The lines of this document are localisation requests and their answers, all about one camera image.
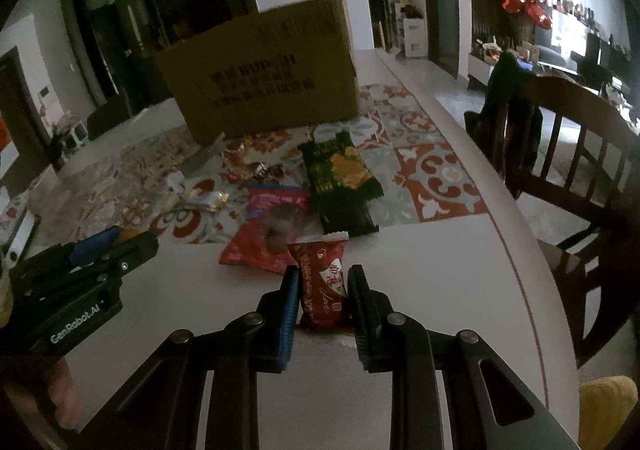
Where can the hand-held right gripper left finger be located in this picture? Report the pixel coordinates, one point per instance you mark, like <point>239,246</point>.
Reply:
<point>289,325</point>

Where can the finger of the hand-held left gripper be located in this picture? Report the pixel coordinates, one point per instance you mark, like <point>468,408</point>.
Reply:
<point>95,242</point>
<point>140,250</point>

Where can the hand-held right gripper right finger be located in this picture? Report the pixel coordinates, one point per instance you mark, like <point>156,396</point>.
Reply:
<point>359,325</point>

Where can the dark red snack packet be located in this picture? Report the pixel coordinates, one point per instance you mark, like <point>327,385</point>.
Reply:
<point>322,275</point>

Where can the brown cardboard box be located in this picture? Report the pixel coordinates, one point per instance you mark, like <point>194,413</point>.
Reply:
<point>260,80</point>

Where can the person's left hand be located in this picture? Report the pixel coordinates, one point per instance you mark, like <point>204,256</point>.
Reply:
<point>60,395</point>

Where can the white green wrapped candy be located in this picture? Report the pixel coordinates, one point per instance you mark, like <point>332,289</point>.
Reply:
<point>175,180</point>

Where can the white table cover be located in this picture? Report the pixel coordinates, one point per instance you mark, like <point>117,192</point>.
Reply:
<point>435,280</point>

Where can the pink red snack packet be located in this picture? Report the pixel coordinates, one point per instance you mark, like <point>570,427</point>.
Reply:
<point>255,240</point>

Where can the small red candy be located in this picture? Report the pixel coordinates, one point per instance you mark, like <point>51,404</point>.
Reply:
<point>231,175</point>

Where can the gold wrapped candy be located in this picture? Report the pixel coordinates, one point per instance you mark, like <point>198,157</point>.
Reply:
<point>239,150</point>

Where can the dark green snack packet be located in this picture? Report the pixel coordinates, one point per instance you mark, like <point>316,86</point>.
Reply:
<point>340,180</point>

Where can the dark brown wrapped candy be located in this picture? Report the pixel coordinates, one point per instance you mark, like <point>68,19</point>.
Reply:
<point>267,171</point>

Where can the dark glass sliding door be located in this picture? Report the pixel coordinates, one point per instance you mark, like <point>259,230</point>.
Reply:
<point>115,30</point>

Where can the yellow cloth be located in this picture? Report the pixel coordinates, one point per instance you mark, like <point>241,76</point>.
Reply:
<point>607,410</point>

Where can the dark jacket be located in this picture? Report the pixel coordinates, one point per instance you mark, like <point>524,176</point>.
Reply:
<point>500,100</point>

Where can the wooden chair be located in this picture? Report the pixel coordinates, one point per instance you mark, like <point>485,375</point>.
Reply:
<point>565,140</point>

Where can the white television cabinet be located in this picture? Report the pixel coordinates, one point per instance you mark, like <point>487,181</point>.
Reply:
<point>480,72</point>

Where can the white drawer cart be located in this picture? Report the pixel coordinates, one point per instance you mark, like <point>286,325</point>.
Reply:
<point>414,37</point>

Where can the dark room door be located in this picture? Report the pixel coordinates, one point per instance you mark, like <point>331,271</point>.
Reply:
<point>442,5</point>

